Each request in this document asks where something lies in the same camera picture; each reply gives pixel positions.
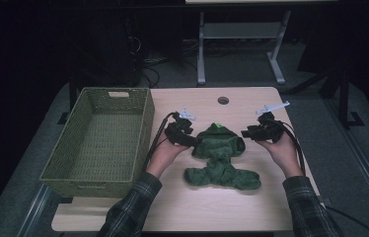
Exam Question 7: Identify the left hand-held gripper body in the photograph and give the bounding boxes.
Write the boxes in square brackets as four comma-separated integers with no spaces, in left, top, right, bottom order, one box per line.
[165,108,196,146]

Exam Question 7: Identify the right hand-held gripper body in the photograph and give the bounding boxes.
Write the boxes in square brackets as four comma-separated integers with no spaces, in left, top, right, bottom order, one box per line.
[255,101,291,144]

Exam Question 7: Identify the green fleece garment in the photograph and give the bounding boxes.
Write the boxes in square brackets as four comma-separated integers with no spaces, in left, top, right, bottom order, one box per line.
[184,121,262,192]

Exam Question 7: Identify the green woven basket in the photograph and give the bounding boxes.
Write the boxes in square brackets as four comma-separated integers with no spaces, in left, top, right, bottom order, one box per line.
[38,86,156,199]

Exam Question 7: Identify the person's left hand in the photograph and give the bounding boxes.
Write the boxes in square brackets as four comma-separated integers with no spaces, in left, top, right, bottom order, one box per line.
[145,131,190,179]

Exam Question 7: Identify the person's right hand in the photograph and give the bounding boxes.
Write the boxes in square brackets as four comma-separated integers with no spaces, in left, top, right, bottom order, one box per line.
[257,130,305,179]

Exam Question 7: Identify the black metal stand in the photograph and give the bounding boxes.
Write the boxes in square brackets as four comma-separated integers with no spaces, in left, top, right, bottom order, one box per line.
[56,75,79,125]
[284,65,366,130]

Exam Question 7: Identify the tangle of floor cables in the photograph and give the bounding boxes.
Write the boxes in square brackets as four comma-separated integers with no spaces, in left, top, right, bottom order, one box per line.
[124,16,203,89]

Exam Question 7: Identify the grey metal table frame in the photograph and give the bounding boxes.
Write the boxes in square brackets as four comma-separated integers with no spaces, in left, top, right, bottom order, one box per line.
[184,0,338,87]

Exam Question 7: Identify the grey metal floor rail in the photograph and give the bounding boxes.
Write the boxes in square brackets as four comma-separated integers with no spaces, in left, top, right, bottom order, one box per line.
[16,184,52,237]
[325,98,369,228]

